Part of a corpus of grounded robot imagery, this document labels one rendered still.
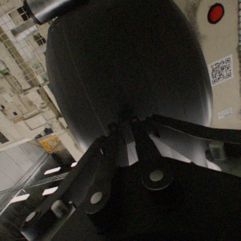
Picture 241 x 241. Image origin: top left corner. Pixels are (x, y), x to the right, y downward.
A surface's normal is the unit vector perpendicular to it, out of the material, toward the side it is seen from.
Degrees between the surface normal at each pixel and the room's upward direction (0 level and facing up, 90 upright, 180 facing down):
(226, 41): 90
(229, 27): 90
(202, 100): 92
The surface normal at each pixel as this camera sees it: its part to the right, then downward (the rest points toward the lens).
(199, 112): 0.32, 0.30
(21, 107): -0.08, 0.45
